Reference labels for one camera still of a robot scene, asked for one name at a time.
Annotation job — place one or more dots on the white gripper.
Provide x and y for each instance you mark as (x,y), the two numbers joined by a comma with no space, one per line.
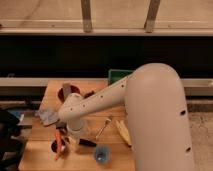
(76,127)

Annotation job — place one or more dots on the black brush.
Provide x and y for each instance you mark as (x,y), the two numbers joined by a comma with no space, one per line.
(62,127)

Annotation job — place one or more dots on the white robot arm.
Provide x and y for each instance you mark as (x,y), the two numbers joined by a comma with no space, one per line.
(155,103)

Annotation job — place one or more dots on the blue glass cup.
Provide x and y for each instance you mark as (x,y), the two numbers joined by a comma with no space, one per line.
(101,154)

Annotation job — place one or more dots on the grey blue cloth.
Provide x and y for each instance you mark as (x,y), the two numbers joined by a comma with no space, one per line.
(47,116)

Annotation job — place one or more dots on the orange carrot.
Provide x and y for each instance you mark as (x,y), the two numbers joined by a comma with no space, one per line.
(59,144)

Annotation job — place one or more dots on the metal spoon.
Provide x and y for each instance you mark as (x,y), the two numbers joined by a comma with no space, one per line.
(107,121)

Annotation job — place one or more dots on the brown bowl left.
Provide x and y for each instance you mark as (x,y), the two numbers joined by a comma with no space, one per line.
(74,89)

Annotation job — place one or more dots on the dark grape bunch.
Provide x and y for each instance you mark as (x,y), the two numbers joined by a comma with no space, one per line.
(89,94)

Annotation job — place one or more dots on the grey sponge block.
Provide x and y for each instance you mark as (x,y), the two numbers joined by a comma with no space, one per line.
(66,87)

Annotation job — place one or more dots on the yellow banana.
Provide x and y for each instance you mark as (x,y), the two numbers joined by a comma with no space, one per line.
(123,131)

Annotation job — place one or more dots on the green plastic tray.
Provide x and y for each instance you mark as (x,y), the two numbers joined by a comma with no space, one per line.
(117,74)

